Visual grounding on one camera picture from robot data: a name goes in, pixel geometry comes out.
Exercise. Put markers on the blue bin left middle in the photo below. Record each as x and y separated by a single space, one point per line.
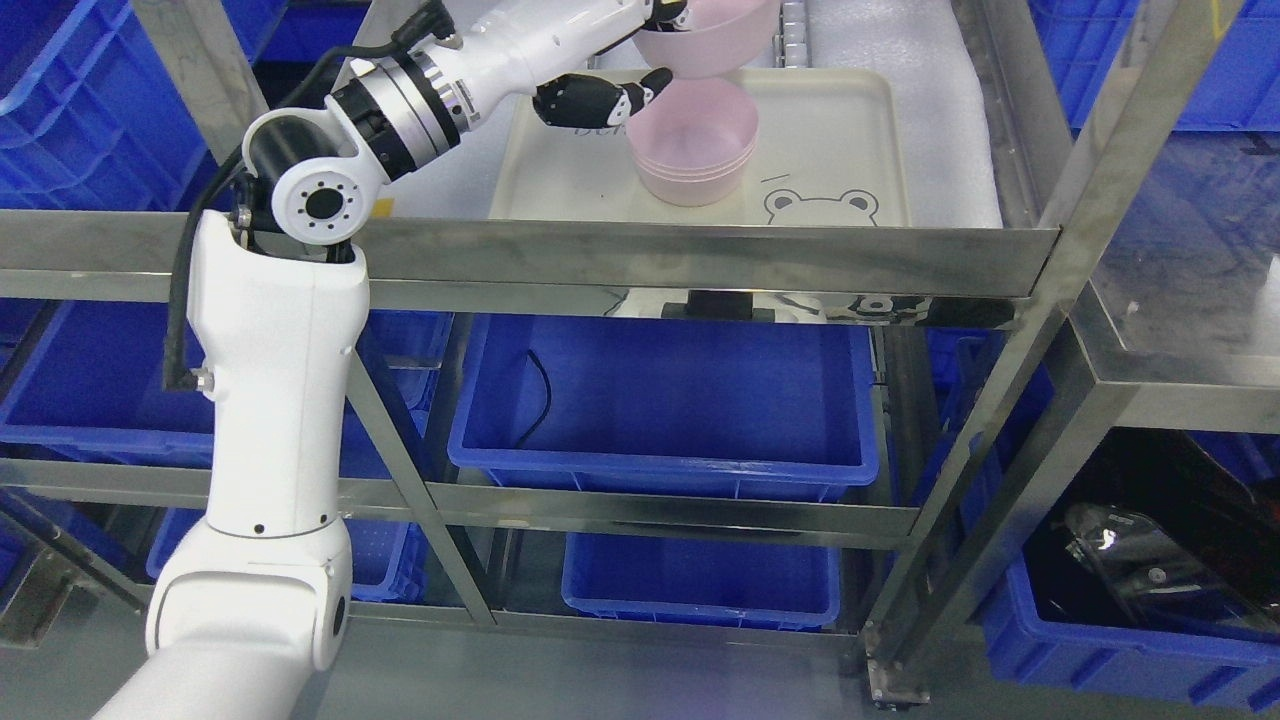
89 389

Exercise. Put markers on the cream bear tray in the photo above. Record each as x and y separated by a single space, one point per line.
827 153

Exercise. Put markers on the blue bin under shelf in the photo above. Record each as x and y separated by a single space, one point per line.
656 407

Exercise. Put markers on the blue bin lower shelf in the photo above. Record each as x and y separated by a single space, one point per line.
779 587

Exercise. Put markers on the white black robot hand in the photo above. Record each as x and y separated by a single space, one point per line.
432 82

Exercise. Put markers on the blue bin holding helmet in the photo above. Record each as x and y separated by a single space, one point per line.
1192 669

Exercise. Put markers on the pink plastic bowl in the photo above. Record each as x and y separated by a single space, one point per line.
719 36

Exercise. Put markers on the stack of pink bowls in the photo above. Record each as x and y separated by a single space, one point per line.
691 144

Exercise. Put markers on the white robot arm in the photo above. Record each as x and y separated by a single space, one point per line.
255 598

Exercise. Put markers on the black helmet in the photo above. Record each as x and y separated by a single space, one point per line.
1165 530

